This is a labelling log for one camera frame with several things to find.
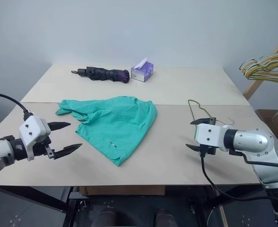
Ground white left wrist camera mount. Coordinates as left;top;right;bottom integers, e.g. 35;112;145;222
19;115;52;162

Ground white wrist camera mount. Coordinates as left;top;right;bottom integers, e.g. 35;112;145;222
193;123;233;152
19;115;52;162

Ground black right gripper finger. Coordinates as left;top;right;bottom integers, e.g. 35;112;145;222
185;143;202;153
190;117;217;126

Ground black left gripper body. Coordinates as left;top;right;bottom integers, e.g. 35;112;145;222
32;135;56;159

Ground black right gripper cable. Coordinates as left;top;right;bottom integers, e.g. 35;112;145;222
229;149;278;169

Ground wooden clothes rack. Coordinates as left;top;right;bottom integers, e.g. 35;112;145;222
242;30;278;100

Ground olive wire hanger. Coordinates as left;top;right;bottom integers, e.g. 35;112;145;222
188;99;235;126

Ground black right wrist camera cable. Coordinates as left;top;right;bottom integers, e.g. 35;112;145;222
200;152;276;202

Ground folded dark purple umbrella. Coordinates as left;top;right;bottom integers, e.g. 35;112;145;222
70;66;131;84

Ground purple tissue box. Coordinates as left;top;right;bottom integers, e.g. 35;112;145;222
130;61;155;83

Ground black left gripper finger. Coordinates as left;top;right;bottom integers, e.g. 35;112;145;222
47;122;71;132
52;143;83;160

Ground green shorts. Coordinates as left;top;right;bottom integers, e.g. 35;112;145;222
55;95;159;167

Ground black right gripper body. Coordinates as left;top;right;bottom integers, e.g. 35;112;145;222
199;144;217;157

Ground dark rounded shape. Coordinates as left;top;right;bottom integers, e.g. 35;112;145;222
155;208;175;227

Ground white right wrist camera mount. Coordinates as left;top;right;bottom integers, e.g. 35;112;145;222
193;123;233;152

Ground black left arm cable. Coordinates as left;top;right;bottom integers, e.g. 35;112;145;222
0;93;33;120

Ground white tissue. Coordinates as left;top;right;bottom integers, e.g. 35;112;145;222
134;57;149;70

